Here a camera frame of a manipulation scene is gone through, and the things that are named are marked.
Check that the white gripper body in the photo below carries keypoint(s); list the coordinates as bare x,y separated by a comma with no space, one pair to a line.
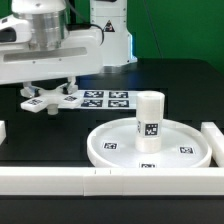
79,54

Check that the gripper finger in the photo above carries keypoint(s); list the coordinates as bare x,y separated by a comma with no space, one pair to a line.
30,91
70,87

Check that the white cross-shaped table base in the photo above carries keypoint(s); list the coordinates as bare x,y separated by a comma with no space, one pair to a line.
50,100

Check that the white round table top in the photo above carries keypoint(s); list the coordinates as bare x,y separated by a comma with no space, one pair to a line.
113,145

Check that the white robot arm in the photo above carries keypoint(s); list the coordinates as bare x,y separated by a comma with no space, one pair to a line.
37,43

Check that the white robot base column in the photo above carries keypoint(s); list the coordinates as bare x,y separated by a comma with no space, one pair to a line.
117,47

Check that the white marker sheet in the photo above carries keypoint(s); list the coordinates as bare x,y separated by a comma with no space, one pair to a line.
105,99

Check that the white left fence bar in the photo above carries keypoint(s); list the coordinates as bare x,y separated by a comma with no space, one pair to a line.
2,131

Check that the white fence bar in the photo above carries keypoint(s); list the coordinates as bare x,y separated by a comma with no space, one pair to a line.
215,139
2,131
110,181

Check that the white front fence bar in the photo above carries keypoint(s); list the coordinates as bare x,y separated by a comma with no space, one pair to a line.
110,181

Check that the white right fence bar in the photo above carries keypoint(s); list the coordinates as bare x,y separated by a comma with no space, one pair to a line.
215,139

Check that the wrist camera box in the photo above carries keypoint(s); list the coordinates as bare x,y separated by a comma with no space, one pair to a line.
14,30

